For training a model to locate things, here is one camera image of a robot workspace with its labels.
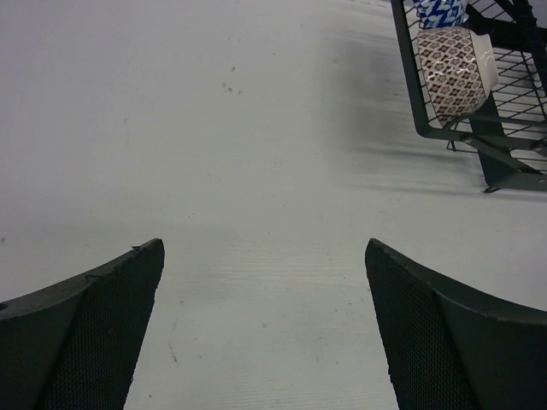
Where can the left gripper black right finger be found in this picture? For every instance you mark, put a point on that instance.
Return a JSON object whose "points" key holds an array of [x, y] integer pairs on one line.
{"points": [[450, 346]]}

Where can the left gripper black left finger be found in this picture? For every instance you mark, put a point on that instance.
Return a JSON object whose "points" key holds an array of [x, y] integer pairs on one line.
{"points": [[75, 344]]}

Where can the brown patterned ceramic bowl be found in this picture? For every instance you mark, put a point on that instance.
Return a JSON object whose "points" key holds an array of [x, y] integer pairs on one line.
{"points": [[459, 68]]}

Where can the blue zigzag patterned bowl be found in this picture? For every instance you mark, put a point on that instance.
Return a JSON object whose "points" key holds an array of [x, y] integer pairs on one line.
{"points": [[440, 13]]}

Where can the black wire dish rack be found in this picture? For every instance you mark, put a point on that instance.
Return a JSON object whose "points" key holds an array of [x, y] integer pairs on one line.
{"points": [[508, 132]]}

